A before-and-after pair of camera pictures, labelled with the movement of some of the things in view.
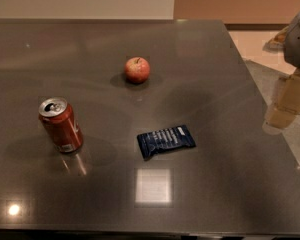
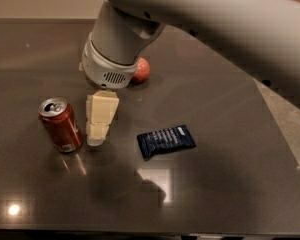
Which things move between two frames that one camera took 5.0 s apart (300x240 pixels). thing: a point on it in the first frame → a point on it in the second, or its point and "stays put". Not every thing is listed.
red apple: [136, 69] stays put
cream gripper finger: [291, 96] → [101, 106]
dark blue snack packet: [152, 143] stays put
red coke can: [61, 122] stays put
